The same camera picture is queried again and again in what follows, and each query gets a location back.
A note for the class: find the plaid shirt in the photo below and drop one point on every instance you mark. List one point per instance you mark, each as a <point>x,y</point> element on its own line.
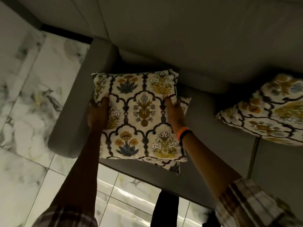
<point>251,205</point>

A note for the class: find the dark trousers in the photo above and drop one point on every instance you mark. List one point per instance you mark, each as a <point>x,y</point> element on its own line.
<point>164,210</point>

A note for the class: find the orange wristband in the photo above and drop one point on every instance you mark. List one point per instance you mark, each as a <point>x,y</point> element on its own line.
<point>181,132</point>

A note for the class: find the person's right forearm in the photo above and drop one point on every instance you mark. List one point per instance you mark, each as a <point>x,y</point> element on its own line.
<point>208,163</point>

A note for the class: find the person's left thumb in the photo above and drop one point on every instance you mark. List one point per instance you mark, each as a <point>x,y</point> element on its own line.
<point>105,101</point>

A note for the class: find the person's right thumb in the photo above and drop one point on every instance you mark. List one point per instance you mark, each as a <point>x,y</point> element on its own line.
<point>169,101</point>

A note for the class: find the grey sofa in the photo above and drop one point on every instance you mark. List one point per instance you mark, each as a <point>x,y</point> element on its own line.
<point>201,44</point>

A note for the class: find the floral patterned cushion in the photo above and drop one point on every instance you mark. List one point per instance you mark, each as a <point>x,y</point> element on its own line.
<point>171,165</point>
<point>269,113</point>
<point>139,115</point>

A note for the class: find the person's left forearm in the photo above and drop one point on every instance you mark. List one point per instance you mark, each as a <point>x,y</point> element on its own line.
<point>80,167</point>

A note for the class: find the person's left hand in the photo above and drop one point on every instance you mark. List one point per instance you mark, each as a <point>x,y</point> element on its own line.
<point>97,115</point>

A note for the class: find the black wristband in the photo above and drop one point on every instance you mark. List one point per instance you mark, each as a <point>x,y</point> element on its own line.
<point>185,134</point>

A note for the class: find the person's right hand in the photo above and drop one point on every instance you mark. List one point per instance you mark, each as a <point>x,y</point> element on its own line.
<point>176,117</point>

